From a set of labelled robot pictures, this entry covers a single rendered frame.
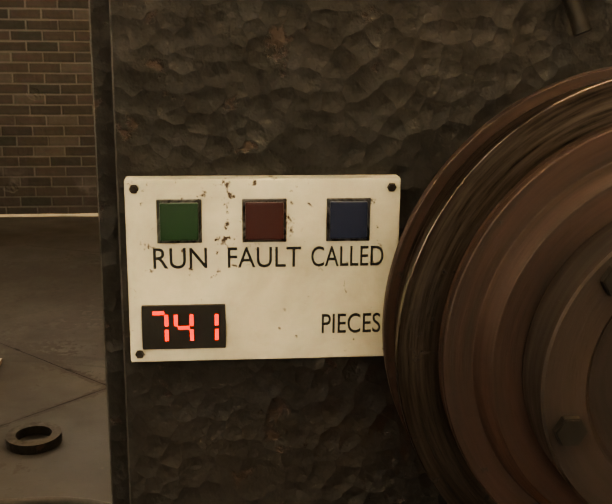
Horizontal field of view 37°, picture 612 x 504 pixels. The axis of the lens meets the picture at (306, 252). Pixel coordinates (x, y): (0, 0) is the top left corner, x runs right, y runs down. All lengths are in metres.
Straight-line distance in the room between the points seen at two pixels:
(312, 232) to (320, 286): 0.05
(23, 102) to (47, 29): 0.55
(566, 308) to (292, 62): 0.35
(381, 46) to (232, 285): 0.27
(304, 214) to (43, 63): 6.12
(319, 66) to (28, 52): 6.12
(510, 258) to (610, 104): 0.15
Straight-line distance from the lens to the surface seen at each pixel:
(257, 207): 0.85
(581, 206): 0.74
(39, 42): 6.93
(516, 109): 0.82
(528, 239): 0.74
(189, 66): 0.86
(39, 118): 6.97
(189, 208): 0.85
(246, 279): 0.88
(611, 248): 0.71
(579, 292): 0.71
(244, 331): 0.89
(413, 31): 0.88
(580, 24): 0.90
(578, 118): 0.77
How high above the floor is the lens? 1.38
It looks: 14 degrees down
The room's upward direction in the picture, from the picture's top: 1 degrees clockwise
